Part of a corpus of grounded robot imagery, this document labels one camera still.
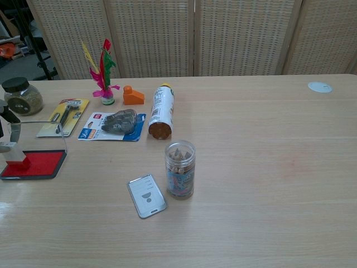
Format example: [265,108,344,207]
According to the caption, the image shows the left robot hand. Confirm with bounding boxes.
[0,99,22,143]

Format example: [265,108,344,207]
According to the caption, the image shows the small red stamp block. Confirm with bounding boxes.
[0,141,31,170]

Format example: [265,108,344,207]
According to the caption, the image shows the red ink pad clear lid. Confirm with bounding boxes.
[0,120,68,181]

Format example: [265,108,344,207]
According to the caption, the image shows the glass jar black lid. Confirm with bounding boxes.
[2,77,44,116]

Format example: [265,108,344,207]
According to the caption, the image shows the razor in yellow blister pack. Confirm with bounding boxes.
[36,98,90,138]

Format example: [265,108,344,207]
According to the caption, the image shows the orange background object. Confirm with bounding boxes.
[0,43,15,59]

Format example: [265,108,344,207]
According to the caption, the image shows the black tripod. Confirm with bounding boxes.
[13,0,59,80]

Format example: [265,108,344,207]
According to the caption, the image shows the colourful feather shuttlecock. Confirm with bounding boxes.
[81,39,120,106]

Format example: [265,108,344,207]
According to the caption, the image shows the correction tape blue blister pack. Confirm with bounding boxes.
[77,109,147,142]

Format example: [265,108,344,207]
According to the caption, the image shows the orange plastic block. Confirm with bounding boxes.
[123,85,146,106]

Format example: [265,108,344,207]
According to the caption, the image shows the white bottle orange cap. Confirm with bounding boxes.
[147,82,176,140]

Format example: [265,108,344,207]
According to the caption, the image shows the white card holder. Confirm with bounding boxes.
[127,174,168,219]

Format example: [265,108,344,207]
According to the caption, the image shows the clear plastic jar of cones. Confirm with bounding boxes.
[164,140,196,199]

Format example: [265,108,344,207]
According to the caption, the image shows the woven folding screen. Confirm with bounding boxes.
[26,0,357,80]

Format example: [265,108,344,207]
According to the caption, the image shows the white round table grommet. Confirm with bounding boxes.
[307,81,334,94]

